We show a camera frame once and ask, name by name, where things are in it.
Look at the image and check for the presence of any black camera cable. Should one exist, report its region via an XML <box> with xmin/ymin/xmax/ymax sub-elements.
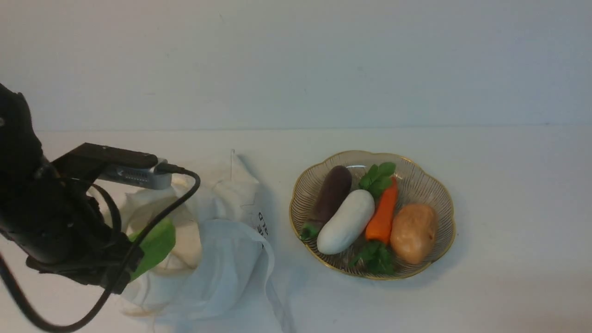
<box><xmin>0</xmin><ymin>163</ymin><xmax>201</xmax><ymax>333</ymax></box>

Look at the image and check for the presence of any gold-rimmed glass plate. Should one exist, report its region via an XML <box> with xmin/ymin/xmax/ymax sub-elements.
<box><xmin>289</xmin><ymin>150</ymin><xmax>456</xmax><ymax>281</ymax></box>

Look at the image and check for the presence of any green leafy herb bottom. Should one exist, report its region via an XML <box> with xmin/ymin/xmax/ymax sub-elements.
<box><xmin>349</xmin><ymin>240</ymin><xmax>395</xmax><ymax>275</ymax></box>

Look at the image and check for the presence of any green leafy herb sprig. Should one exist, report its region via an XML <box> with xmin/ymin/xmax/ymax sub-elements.
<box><xmin>358</xmin><ymin>162</ymin><xmax>397</xmax><ymax>200</ymax></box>

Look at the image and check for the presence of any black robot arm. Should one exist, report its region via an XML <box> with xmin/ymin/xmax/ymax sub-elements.
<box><xmin>0</xmin><ymin>86</ymin><xmax>142</xmax><ymax>295</ymax></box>

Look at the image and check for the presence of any purple eggplant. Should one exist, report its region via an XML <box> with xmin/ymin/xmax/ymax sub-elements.
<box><xmin>308</xmin><ymin>165</ymin><xmax>352</xmax><ymax>226</ymax></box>

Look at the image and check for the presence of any orange carrot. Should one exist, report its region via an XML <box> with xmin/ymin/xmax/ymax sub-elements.
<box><xmin>364</xmin><ymin>176</ymin><xmax>398</xmax><ymax>245</ymax></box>

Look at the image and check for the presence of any brown potato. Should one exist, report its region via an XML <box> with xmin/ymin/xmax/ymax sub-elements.
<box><xmin>390</xmin><ymin>203</ymin><xmax>438</xmax><ymax>265</ymax></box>

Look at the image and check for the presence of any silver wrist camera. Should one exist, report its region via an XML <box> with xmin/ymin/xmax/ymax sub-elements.
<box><xmin>52</xmin><ymin>142</ymin><xmax>173</xmax><ymax>191</ymax></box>

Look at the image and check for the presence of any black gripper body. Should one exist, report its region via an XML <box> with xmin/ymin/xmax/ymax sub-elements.
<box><xmin>1</xmin><ymin>178</ymin><xmax>143</xmax><ymax>295</ymax></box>

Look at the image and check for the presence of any white radish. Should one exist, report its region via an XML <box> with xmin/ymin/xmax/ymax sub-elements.
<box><xmin>317</xmin><ymin>190</ymin><xmax>375</xmax><ymax>255</ymax></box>

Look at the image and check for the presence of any white cloth tote bag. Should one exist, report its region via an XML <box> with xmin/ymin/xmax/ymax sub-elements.
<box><xmin>120</xmin><ymin>150</ymin><xmax>295</xmax><ymax>333</ymax></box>

